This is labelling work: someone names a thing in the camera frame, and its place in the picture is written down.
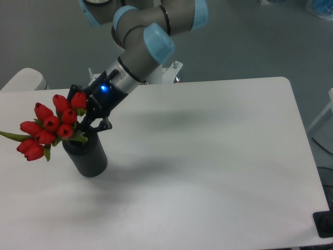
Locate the red tulip bouquet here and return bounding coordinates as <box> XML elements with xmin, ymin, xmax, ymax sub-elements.
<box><xmin>1</xmin><ymin>92</ymin><xmax>88</xmax><ymax>161</ymax></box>

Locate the white furniture frame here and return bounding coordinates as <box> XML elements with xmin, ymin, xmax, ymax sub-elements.
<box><xmin>306</xmin><ymin>89</ymin><xmax>332</xmax><ymax>136</ymax></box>

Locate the black clamp at table edge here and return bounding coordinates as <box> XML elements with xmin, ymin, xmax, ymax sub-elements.
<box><xmin>313</xmin><ymin>211</ymin><xmax>332</xmax><ymax>239</ymax></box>

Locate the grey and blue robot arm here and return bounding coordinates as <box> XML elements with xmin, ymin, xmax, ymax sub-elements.
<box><xmin>68</xmin><ymin>1</ymin><xmax>209</xmax><ymax>139</ymax></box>

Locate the white chair back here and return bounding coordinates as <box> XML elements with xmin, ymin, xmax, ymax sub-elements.
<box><xmin>1</xmin><ymin>68</ymin><xmax>50</xmax><ymax>92</ymax></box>

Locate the black floor cable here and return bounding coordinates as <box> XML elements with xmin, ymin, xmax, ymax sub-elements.
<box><xmin>311</xmin><ymin>136</ymin><xmax>333</xmax><ymax>154</ymax></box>

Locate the black ribbed vase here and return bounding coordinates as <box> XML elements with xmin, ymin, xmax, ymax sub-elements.
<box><xmin>62</xmin><ymin>133</ymin><xmax>108</xmax><ymax>178</ymax></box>

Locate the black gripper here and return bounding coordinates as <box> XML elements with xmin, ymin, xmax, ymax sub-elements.
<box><xmin>67</xmin><ymin>69</ymin><xmax>128</xmax><ymax>137</ymax></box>

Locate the blue plastic bag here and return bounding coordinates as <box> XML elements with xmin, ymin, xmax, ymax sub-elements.
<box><xmin>306</xmin><ymin>0</ymin><xmax>332</xmax><ymax>21</ymax></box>

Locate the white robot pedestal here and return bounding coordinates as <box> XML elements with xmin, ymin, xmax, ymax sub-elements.
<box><xmin>87</xmin><ymin>59</ymin><xmax>184</xmax><ymax>86</ymax></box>

